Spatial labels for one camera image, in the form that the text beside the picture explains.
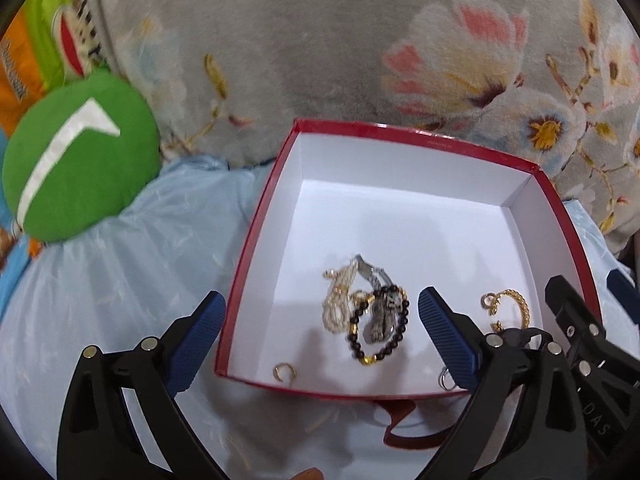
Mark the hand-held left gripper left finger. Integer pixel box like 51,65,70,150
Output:
56,290,227,480

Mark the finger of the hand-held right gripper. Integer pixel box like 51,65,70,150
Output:
604,269,640,328
545,276,608,361

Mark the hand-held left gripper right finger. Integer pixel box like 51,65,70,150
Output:
417,286,591,480

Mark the gold chain bangle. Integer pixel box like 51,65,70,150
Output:
482,287,533,333

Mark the black bead bracelet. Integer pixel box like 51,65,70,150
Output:
345,285,412,367

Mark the silver watch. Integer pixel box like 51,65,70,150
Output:
350,254,406,346

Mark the pearl bracelet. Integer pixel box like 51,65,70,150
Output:
321,262,362,335

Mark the red cardboard box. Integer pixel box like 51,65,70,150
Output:
214,119,603,448

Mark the green round cushion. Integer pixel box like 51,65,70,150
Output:
1,69,162,242

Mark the grey floral blanket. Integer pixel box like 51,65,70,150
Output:
82,0,640,251

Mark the colourful printed blanket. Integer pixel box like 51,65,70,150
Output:
0,0,111,281

